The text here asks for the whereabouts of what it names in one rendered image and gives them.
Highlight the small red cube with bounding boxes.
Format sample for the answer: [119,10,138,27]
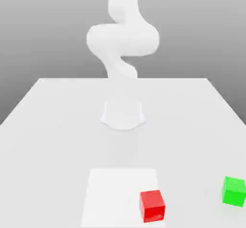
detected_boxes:
[139,190,166,223]

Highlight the small green cube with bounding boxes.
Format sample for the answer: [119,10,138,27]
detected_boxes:
[221,176,246,208]

